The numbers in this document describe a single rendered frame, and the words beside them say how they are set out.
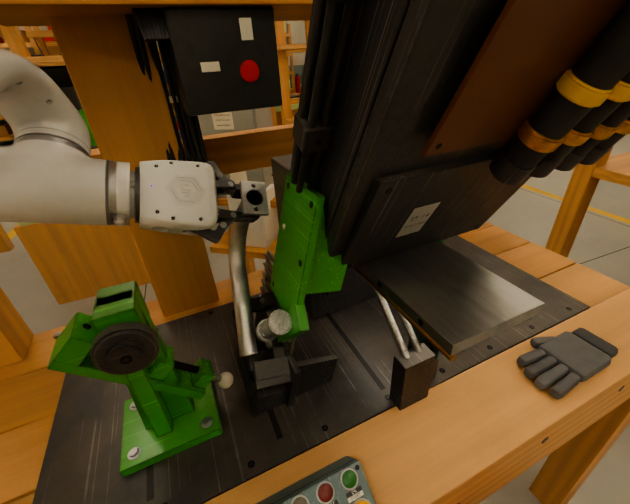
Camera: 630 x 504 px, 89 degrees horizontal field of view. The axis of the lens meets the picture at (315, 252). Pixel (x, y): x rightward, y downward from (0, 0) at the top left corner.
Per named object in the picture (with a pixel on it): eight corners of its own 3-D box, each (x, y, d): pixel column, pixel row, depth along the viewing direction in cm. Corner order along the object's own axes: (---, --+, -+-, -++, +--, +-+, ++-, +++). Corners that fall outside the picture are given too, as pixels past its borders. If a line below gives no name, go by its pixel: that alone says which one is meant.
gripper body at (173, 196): (126, 219, 39) (221, 223, 44) (127, 145, 41) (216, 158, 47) (127, 239, 45) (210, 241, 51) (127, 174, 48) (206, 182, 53)
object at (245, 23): (284, 106, 60) (274, 5, 52) (189, 116, 54) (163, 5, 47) (264, 100, 70) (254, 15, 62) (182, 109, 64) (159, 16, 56)
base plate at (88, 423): (587, 313, 75) (591, 306, 74) (15, 605, 39) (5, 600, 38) (452, 238, 109) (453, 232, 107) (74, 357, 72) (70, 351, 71)
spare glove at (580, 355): (564, 325, 70) (568, 316, 69) (621, 360, 62) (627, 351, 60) (499, 360, 63) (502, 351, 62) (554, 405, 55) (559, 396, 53)
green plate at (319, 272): (337, 320, 53) (370, 198, 45) (291, 327, 50) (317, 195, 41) (310, 284, 62) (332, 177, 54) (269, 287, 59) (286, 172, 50)
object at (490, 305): (538, 320, 44) (545, 303, 43) (448, 363, 39) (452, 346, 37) (377, 216, 75) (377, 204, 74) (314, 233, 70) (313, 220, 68)
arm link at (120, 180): (106, 213, 37) (135, 214, 39) (107, 147, 40) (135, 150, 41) (109, 237, 44) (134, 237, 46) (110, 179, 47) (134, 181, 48)
